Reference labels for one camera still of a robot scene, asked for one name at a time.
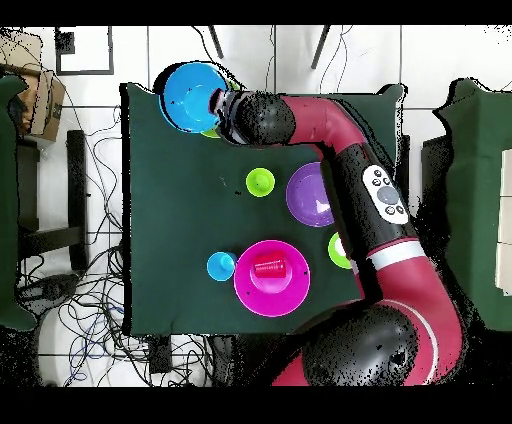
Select large blue plastic bowl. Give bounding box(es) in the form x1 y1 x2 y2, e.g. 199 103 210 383
157 60 231 134

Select red plastic cup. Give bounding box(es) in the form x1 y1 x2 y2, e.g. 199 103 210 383
252 251 288 280

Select large green plastic bowl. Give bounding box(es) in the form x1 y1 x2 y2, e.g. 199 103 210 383
198 78 242 140

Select black tripod leg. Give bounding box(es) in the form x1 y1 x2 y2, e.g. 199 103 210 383
206 25 225 60
310 25 333 70

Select green plastic cup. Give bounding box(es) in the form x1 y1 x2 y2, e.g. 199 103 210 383
245 167 276 198

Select purple plastic bowl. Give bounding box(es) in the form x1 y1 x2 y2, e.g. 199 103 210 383
285 161 336 228

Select dark green tablecloth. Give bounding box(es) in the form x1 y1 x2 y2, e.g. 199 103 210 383
119 82 408 336

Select blue plastic cup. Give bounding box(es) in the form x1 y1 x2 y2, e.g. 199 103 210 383
206 251 238 283

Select black metal stand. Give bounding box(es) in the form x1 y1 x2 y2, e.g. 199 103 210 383
17 129 90 272

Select cardboard box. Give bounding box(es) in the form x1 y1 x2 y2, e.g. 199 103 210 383
15 67 68 144
0 30 43 75

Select small green ribbed bowl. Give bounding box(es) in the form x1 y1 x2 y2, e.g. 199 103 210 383
327 231 353 270

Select pink plastic bowl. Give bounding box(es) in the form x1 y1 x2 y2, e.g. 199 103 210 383
232 239 312 318

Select green cloth side table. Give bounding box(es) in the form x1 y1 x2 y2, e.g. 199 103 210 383
0 73 38 333
431 77 512 333

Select black power strip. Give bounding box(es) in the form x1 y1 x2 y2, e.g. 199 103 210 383
148 335 174 375

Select thin black cable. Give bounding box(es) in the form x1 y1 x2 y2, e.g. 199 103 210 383
190 25 231 94

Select black square frame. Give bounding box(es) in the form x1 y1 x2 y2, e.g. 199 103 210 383
54 26 115 76

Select grey pedestal foot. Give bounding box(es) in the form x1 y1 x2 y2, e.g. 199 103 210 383
17 272 81 317

